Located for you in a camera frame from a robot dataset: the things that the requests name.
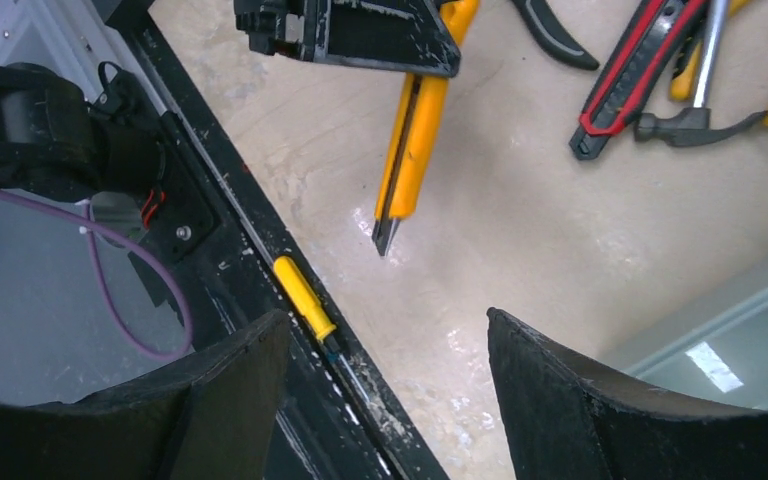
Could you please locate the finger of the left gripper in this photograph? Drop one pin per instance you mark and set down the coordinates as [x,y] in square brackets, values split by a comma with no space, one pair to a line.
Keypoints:
[398,36]

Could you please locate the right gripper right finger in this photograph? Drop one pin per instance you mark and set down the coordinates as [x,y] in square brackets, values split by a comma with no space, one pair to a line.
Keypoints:
[568,416]

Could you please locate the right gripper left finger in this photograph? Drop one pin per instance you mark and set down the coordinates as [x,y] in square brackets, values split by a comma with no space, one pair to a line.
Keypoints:
[209,415]

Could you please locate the yellow black utility knife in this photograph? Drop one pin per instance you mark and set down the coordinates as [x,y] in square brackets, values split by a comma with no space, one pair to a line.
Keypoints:
[418,118]

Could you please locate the red black utility knife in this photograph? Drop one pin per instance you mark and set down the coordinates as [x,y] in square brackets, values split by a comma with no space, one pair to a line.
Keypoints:
[653,35]

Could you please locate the yellow needle nose pliers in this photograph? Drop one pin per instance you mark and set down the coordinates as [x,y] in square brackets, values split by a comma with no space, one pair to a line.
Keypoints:
[755,60]

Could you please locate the small black hammer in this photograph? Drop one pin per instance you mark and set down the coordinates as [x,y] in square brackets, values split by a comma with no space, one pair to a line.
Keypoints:
[692,79]

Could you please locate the green plastic tool box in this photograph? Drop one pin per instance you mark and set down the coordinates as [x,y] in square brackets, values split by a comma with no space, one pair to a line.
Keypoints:
[714,348]

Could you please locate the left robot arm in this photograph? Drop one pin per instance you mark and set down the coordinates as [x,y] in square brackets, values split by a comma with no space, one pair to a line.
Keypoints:
[56,144]

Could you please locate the yellow precision screwdriver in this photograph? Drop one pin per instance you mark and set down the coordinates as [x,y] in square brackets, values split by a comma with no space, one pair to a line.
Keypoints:
[308,305]

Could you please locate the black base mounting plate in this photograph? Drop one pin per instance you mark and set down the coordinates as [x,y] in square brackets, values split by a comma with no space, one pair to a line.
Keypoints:
[339,419]

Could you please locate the black wire stripper pliers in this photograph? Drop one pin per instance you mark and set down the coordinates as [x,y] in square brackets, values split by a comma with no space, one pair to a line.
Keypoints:
[552,37]

